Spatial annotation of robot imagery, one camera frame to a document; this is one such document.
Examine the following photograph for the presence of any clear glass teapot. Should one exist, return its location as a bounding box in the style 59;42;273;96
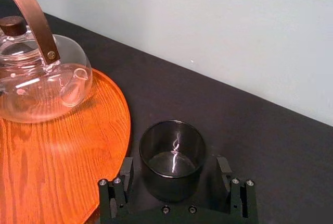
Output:
0;28;93;124

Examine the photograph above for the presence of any dark wooden teapot lid knob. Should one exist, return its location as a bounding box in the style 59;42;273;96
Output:
0;15;28;36

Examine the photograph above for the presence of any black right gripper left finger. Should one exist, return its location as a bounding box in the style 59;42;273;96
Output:
97;157;134;219

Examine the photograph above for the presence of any brown wooden teapot handle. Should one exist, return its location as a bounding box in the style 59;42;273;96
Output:
0;0;61;66

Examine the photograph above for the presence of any dark smoked glass cup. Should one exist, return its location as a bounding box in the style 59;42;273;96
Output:
139;120;207;203

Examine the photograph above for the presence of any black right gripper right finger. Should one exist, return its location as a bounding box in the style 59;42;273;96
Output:
216;157;259;220

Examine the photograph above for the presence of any black table cloth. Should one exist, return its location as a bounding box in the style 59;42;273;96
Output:
0;0;333;224

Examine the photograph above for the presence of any orange wooden tray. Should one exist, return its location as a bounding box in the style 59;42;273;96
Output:
0;67;132;224

